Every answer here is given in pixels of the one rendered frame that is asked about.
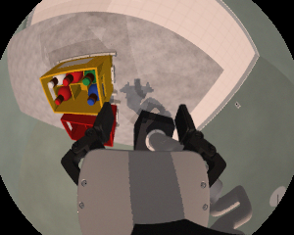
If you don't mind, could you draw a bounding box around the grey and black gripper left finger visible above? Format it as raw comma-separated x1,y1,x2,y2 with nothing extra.
61,102,115,185

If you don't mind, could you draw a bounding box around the red bottle with pale label band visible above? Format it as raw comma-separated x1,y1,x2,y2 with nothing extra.
63,71,84,86

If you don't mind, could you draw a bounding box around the blue bottle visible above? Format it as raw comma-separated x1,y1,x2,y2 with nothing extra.
87,83,105,106

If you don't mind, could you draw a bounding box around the dark red crate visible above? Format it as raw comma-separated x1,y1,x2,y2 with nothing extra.
61,105,117,147

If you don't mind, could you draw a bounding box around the green bottle with pale green label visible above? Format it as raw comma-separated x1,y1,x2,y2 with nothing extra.
82,70,96,86

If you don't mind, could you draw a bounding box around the white bottle with grey label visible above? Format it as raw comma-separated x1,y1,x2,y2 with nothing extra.
49,73,66,88

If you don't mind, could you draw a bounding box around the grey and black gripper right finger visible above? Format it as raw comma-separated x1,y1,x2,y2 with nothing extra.
174,104,226,188

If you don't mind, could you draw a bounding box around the olive-brown crate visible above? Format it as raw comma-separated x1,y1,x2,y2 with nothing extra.
39,55,114,115

